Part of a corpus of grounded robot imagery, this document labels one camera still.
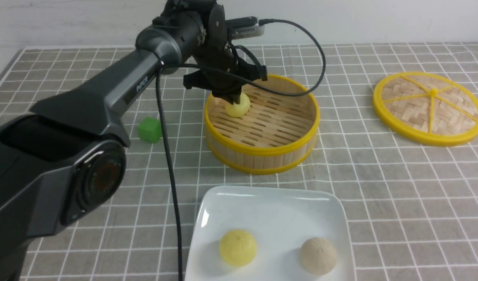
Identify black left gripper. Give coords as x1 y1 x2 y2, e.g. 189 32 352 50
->
183 0 268 105

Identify yellow steamed bun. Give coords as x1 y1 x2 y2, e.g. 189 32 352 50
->
225 92 250 118
219 229 257 267

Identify yellow steamed bun front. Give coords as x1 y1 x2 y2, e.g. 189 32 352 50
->
219 229 257 267

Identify beige steamed bun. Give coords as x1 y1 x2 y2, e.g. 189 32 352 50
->
299 238 338 276

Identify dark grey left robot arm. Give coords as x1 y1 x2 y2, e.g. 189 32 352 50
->
0 0 266 281

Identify white square plate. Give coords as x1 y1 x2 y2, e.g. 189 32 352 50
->
184 185 356 281

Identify bamboo steamer basket yellow rim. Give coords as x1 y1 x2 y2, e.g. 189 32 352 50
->
203 75 321 174

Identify green cube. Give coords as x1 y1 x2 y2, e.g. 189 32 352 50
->
137 117 162 144

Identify bamboo steamer lid yellow rim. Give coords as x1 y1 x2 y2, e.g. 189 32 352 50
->
373 72 478 146

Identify grey checked tablecloth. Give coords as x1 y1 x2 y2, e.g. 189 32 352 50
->
20 43 478 281

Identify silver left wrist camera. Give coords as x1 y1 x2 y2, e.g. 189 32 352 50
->
225 16 264 40

